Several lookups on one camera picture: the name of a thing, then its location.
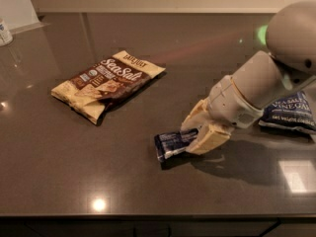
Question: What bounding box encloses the white container at left edge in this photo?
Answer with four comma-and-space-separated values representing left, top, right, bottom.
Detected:
0, 18, 13, 46

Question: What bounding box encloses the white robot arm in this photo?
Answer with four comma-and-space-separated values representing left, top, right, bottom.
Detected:
181, 1, 316, 155

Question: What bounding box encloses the brown sea salt chip bag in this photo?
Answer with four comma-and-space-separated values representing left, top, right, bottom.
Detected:
51, 50, 164, 123

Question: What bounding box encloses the blue rxbar blueberry bar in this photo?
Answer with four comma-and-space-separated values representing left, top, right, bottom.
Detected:
154, 128, 198, 163

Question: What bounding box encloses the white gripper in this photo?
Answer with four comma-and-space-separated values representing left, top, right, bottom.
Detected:
181, 75, 264, 155

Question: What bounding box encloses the blue salt vinegar chip bag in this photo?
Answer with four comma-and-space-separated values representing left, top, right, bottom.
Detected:
259, 91, 316, 134

